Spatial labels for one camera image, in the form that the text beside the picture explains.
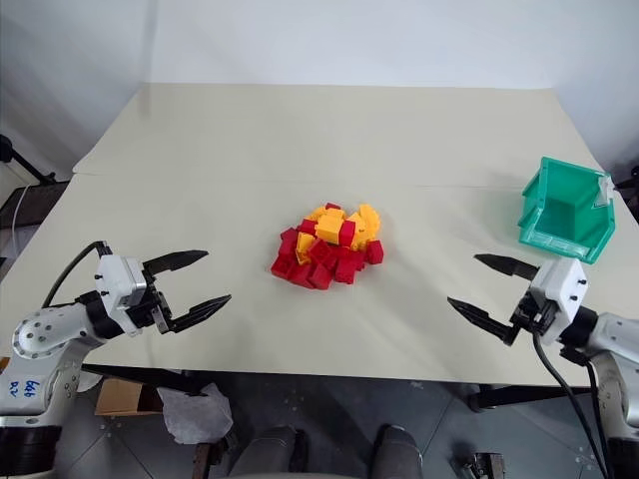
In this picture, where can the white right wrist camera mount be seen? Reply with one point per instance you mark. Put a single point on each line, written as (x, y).
(564, 284)

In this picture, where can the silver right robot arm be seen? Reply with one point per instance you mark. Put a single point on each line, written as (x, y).
(616, 339)

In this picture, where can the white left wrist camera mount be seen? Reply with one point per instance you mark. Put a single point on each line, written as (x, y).
(116, 279)

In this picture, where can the white crumpled sheet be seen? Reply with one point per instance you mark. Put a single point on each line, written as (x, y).
(197, 414)

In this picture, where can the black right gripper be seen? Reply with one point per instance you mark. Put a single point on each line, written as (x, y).
(534, 314)

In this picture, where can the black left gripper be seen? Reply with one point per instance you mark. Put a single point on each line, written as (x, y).
(159, 309)

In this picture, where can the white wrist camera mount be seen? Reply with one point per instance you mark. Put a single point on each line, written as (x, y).
(564, 284)
(116, 279)

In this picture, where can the green plastic storage bin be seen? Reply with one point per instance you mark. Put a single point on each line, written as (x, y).
(559, 224)

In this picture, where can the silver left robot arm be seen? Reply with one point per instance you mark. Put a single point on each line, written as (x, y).
(42, 334)

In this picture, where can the large yellow building block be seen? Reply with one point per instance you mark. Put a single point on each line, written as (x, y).
(329, 227)

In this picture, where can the black table frame bar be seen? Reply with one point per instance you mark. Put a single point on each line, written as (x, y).
(150, 380)
(519, 396)

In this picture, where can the dark rounded shape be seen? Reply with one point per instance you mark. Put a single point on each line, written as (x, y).
(397, 451)

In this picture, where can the small red building block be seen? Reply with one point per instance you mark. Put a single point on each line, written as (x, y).
(332, 206)

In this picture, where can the grey metal bracket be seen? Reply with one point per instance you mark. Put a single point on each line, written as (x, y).
(481, 466)

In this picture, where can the black tripod stand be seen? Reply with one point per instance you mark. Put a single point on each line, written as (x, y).
(22, 162)

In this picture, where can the brown cardboard box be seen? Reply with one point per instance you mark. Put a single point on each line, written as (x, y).
(120, 396)

